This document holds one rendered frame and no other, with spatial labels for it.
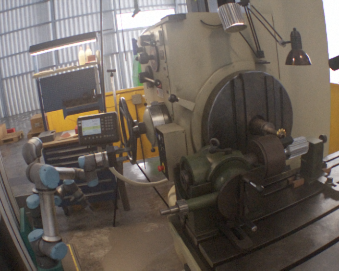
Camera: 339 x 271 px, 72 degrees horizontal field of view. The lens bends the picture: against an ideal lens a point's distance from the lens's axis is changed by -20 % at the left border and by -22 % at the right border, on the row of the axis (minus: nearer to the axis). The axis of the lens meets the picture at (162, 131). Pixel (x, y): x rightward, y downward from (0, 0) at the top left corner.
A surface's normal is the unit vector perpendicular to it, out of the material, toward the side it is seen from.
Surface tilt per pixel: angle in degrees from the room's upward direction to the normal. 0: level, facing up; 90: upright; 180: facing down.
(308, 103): 90
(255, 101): 90
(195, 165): 36
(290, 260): 0
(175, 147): 90
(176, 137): 90
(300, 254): 0
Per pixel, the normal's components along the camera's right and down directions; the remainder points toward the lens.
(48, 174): 0.88, -0.12
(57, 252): 0.89, 0.14
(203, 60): 0.26, 0.23
